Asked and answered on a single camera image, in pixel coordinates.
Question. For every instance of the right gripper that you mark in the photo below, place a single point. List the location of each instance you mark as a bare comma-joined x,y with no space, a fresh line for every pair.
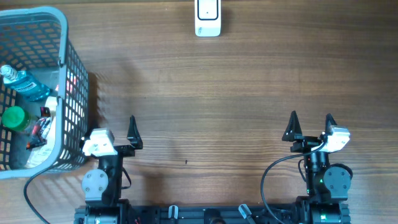
293,131

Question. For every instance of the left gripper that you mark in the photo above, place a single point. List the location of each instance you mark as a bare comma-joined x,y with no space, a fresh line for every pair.
127,150

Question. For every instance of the beige plastic pouch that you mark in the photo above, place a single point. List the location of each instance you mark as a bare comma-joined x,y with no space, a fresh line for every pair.
40,154

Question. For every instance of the green lid jar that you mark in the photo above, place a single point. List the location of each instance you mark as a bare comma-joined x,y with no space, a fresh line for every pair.
19,120

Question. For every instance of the blue mouthwash bottle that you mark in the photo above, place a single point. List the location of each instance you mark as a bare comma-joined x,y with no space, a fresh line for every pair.
24,83

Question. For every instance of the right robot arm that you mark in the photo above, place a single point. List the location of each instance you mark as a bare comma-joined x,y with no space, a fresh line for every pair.
327,184

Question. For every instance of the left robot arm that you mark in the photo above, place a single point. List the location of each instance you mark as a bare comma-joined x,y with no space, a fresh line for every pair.
102,186

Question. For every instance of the black red packaged item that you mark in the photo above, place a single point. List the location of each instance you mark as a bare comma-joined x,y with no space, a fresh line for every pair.
40,130

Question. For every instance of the white barcode scanner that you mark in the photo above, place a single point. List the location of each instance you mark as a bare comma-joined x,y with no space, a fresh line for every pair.
207,18

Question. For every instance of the red tissue pack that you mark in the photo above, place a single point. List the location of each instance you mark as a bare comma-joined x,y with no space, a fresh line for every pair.
71,81

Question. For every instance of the grey plastic shopping basket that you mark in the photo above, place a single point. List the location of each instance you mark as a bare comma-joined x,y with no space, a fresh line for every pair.
36,40

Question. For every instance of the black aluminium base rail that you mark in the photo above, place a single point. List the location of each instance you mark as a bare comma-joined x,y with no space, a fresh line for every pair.
280,213

